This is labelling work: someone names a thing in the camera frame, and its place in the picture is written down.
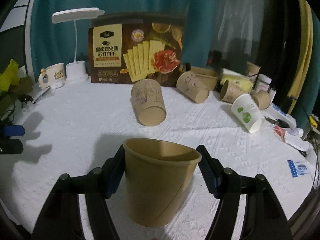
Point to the yellow plastic bag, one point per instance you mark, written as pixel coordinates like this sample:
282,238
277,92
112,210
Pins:
14,80

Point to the white embossed tablecloth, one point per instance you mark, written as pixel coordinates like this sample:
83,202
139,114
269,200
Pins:
77,127

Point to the blue white medicine box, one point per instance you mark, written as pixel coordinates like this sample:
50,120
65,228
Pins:
275,113

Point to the white tube and papers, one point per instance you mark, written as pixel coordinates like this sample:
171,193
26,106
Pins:
292,137

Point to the teal left curtain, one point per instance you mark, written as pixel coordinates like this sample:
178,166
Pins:
54,43

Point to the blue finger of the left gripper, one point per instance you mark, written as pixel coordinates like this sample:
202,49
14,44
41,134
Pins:
14,131

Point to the yellow tissue pack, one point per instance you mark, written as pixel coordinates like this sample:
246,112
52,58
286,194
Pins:
238,79

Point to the black car key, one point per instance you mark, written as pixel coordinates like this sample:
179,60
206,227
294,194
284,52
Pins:
278,122

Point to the kraft cup lying right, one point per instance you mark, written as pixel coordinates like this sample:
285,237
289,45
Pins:
262,99

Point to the kraft cup near tissue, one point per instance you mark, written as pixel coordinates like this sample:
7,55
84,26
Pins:
230,92

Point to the floral kraft paper cup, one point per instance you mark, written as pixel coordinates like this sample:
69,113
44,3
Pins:
148,103

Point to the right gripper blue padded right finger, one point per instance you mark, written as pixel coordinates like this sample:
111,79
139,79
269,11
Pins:
211,171

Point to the white green-print paper cup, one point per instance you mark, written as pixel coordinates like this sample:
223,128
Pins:
247,112

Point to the kraft cup behind centre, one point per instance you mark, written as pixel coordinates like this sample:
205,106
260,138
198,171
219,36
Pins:
192,87

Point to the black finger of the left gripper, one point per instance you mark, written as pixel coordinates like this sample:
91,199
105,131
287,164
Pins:
11,147

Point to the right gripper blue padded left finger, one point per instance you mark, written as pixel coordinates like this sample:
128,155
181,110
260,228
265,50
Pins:
113,170

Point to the upright kraft cup back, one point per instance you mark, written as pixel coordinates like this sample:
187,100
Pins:
252,70

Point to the brown rectangular basket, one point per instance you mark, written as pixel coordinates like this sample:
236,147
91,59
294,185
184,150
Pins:
207,76

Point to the white cartoon mug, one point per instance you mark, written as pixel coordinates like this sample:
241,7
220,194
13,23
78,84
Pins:
52,76

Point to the plain kraft paper cup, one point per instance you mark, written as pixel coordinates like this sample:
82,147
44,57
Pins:
157,175

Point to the brown cracker box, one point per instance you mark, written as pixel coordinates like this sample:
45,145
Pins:
128,47

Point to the white desk lamp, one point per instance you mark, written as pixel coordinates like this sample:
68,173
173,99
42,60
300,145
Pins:
76,70

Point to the blue white card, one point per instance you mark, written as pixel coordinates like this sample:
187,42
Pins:
298,168

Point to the yellow curtain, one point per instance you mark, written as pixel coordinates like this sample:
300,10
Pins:
306,44

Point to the white lidded jar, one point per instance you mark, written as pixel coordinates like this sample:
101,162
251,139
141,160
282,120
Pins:
262,83

